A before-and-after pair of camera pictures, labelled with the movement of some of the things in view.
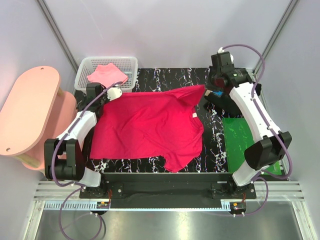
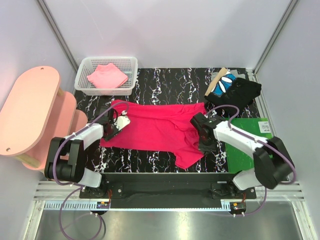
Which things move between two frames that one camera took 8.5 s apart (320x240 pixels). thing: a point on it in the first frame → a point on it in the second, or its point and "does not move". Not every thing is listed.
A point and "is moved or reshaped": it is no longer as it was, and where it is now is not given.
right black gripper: x=208 y=83 → x=205 y=149
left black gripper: x=105 y=94 → x=116 y=131
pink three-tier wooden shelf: x=35 y=110 does not move
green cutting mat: x=238 y=137 does not move
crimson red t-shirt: x=164 y=124 is moved or reshaped
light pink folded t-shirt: x=107 y=75 does not move
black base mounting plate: x=168 y=187 does not move
